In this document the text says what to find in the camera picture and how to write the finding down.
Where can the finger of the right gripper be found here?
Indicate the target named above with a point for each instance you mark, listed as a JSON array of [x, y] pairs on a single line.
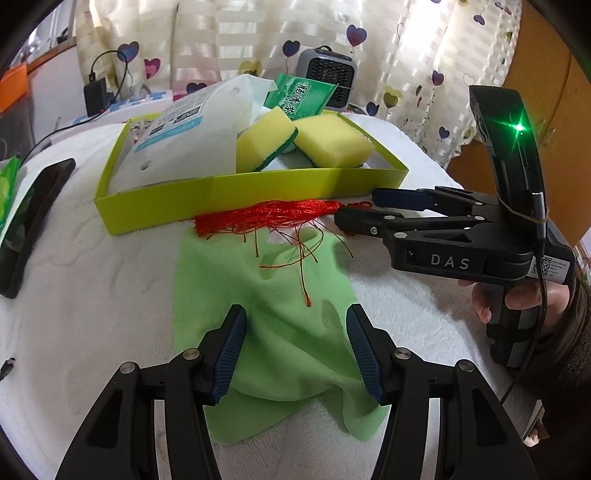
[[454, 230], [441, 199]]

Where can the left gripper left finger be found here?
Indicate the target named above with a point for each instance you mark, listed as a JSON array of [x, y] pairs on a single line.
[[116, 440]]

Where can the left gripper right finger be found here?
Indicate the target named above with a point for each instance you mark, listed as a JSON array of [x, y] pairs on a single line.
[[477, 439]]

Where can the red chinese knot tassel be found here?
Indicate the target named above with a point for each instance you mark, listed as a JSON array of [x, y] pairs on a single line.
[[295, 221]]

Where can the light green microfiber cloth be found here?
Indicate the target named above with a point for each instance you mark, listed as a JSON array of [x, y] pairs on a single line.
[[295, 292]]

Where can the yellow green scouring sponge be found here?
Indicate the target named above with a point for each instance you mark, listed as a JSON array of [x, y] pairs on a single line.
[[264, 140]]

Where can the green tea packet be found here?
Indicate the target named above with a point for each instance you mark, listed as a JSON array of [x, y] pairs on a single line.
[[299, 97]]

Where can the white cotton pads bag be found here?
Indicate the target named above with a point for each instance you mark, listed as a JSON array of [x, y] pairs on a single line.
[[195, 137]]

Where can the person's right hand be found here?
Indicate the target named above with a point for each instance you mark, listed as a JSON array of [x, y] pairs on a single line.
[[525, 295]]

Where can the heart patterned cream curtain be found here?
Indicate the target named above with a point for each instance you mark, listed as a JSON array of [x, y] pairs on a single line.
[[414, 61]]

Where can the grey mini space heater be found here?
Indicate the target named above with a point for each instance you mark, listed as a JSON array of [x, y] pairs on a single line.
[[325, 65]]

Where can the lime green shallow box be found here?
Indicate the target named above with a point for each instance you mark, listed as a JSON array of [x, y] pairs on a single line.
[[185, 199]]

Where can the black smartphone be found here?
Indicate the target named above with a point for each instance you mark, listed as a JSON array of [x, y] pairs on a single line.
[[28, 223]]

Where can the white blue power strip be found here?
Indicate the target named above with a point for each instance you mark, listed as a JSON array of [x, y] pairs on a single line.
[[152, 102]]

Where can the green wet wipes pack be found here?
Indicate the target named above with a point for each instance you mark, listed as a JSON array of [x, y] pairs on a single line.
[[8, 179]]

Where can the black charger adapter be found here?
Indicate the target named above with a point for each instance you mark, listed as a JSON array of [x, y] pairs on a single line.
[[95, 96]]

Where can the orange storage box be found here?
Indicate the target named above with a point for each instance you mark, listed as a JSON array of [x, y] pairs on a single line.
[[14, 86]]

